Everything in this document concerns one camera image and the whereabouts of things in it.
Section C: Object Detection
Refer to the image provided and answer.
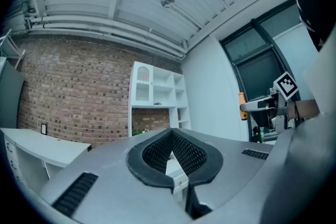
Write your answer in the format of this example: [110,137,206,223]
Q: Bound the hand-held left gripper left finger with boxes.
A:
[39,127,191,220]

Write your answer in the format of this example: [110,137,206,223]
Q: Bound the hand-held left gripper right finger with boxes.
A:
[172,127,275,220]

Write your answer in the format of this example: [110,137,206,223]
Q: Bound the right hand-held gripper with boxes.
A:
[240,71,301,134]

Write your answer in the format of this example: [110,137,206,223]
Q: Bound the orange handled screwdriver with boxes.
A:
[238,91,249,121]

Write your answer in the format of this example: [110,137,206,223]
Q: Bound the person's right forearm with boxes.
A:
[286,99,321,122]

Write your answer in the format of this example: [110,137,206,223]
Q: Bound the dark framed window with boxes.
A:
[219,0,307,144]

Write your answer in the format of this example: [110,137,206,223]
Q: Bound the long white desk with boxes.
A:
[0,127,92,188]

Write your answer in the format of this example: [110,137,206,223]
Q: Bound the white shelf unit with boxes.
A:
[128,60,192,137]

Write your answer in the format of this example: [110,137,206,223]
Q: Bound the tall grey cabinet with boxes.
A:
[0,58,25,131]

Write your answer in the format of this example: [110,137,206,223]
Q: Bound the white ceiling pipes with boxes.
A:
[25,14,188,61]

